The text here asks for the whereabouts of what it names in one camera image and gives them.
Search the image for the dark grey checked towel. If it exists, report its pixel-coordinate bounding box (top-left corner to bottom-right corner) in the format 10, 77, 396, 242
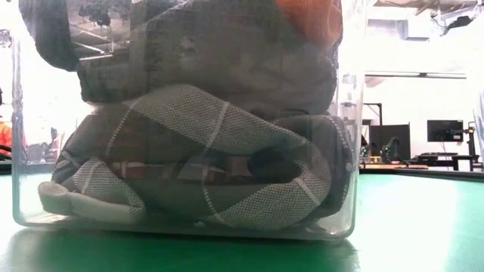
37, 83, 355, 232

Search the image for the orange towel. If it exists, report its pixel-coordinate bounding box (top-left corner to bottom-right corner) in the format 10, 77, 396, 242
275, 0, 344, 48

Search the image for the clear plastic bin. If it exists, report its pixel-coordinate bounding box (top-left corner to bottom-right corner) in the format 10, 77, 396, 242
10, 0, 367, 242

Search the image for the black metal stand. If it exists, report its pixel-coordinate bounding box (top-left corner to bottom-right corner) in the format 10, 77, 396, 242
363, 102, 383, 125

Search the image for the black background panel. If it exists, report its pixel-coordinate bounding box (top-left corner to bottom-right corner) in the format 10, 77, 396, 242
368, 123, 411, 162

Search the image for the green table mat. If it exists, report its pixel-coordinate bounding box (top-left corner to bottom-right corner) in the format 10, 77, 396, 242
0, 172, 484, 272

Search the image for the black background monitor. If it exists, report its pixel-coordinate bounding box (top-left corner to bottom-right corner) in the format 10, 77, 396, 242
427, 119, 464, 143

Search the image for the black background desk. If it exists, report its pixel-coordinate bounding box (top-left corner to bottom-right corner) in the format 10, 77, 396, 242
410, 152, 484, 172

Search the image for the person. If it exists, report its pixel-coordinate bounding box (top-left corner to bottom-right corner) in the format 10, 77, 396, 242
0, 87, 13, 162

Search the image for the black ceiling-mounted device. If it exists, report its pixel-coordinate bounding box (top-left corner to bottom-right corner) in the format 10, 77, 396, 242
440, 14, 473, 36

